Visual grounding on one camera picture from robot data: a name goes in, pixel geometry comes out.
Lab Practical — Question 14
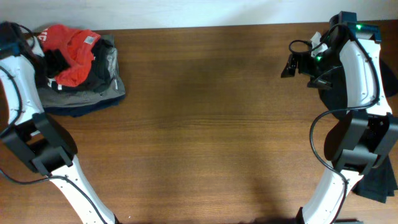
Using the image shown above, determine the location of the red soccer t-shirt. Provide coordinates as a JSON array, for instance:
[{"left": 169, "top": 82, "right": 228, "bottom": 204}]
[{"left": 37, "top": 24, "right": 101, "bottom": 87}]

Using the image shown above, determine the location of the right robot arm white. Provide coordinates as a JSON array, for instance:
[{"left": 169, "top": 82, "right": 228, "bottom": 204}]
[{"left": 281, "top": 11, "right": 397, "bottom": 223}]

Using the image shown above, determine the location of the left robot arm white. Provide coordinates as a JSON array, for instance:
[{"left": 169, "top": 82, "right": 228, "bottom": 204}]
[{"left": 1, "top": 21, "right": 125, "bottom": 223}]

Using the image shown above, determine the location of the folded black Nike t-shirt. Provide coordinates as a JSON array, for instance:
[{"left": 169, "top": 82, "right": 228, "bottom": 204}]
[{"left": 42, "top": 38, "right": 114, "bottom": 93}]

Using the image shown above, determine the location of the folded navy t-shirt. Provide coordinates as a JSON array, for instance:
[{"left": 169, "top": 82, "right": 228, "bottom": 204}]
[{"left": 44, "top": 95, "right": 126, "bottom": 118}]

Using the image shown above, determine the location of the folded grey t-shirt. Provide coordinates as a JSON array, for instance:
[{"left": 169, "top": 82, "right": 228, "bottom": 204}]
[{"left": 37, "top": 35, "right": 126, "bottom": 108}]

